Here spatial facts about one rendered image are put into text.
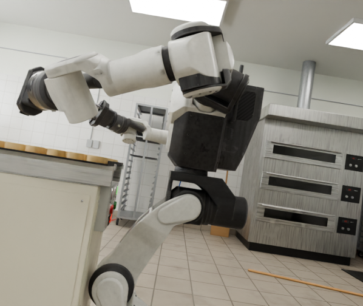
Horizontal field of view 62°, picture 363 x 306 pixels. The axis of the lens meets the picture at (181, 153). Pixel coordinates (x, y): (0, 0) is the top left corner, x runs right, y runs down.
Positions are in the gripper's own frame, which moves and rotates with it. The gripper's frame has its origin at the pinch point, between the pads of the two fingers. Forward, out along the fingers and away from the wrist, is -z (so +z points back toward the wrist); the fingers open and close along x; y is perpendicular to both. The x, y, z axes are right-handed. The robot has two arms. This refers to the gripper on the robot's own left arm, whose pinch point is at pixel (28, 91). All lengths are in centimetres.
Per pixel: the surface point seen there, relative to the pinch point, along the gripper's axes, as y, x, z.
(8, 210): -7.8, -31.8, -6.9
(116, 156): -278, 14, -347
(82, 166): -19.5, -14.5, 3.0
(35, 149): -8.0, -13.7, -4.0
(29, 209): -11.7, -29.9, -3.4
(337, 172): -422, 74, -42
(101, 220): -29.6, -28.3, 5.7
